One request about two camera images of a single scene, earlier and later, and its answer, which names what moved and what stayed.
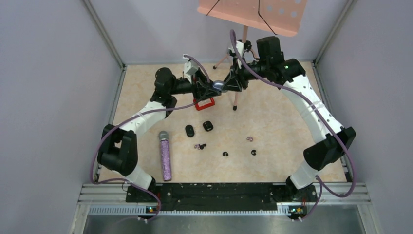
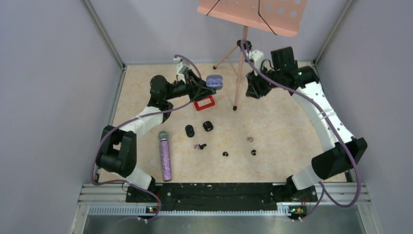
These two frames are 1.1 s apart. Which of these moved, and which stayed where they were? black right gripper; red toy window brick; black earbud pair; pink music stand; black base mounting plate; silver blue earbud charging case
Moved: silver blue earbud charging case; black right gripper
Stayed: black base mounting plate; black earbud pair; pink music stand; red toy window brick
